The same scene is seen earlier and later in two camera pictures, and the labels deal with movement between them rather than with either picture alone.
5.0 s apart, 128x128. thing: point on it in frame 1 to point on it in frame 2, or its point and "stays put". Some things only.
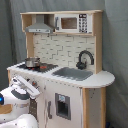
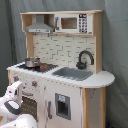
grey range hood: (39, 27) stays put
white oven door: (37, 106) stays put
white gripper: (25, 87) to (14, 92)
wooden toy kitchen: (64, 62) stays put
